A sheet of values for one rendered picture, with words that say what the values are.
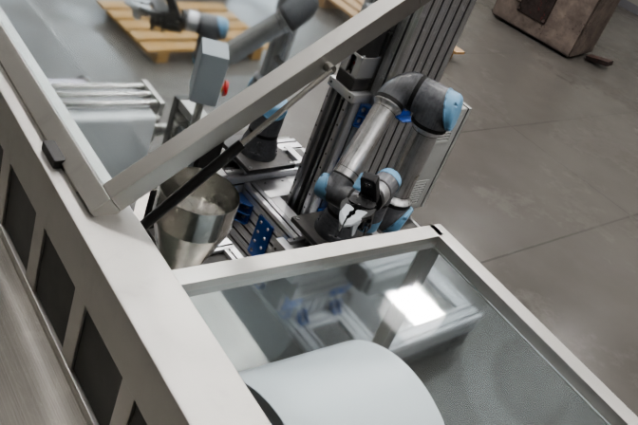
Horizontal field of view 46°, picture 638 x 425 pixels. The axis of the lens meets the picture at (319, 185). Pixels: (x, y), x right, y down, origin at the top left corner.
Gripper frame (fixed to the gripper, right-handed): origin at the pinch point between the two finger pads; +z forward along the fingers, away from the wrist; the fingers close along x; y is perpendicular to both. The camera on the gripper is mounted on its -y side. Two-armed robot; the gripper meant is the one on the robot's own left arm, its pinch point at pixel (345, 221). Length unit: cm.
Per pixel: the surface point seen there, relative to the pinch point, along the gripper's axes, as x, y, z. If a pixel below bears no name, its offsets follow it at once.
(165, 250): 11, -20, 65
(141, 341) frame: -11, -41, 105
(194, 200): 13, -25, 54
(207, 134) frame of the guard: -2, -54, 81
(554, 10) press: 31, 82, -708
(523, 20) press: 60, 104, -716
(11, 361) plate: 10, -22, 101
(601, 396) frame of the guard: -61, -28, 63
